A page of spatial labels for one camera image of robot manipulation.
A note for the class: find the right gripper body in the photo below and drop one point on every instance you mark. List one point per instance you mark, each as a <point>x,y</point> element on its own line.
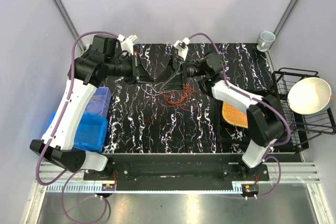
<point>187,70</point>

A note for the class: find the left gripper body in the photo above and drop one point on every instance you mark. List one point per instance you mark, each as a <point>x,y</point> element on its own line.
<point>127,66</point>

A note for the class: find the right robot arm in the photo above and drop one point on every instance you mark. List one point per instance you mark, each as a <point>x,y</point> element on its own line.
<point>265,124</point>

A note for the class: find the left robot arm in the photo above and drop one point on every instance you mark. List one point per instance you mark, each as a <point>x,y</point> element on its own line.
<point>109,55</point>

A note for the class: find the lavender plastic bin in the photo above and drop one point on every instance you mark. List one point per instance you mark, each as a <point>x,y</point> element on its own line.
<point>100,102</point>

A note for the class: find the woven bamboo basket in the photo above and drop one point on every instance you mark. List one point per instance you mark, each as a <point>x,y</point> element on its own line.
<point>234,116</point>

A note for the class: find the white mug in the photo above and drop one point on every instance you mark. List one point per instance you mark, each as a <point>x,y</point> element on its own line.
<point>266,39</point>

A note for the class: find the blue plastic bin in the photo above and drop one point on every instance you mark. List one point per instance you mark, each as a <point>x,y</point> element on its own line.
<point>87,134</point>

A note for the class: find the white bowl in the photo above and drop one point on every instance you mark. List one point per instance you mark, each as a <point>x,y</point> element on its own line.
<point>310,96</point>

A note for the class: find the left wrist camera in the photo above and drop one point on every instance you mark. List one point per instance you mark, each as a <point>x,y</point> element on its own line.
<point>127,43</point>

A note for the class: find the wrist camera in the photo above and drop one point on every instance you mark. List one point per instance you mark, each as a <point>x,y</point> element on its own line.
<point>182,47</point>
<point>127,43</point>

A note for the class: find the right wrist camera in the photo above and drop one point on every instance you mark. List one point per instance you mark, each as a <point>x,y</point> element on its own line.
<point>182,47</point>

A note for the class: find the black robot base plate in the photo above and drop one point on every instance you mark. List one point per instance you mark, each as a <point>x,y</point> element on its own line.
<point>224,166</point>

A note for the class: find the black wire dish rack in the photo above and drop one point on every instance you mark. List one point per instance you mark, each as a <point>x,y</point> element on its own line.
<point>303,127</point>

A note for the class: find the aluminium frame post left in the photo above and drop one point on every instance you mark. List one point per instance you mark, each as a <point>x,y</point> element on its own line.
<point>66,18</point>

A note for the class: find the aluminium frame post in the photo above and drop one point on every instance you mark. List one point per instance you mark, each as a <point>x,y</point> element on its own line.
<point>66,18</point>
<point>285,16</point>

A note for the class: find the aluminium frame post right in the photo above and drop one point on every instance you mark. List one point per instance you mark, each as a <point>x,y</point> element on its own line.
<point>285,16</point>

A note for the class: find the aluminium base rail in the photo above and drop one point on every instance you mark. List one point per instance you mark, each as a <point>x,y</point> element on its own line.
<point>220,183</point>

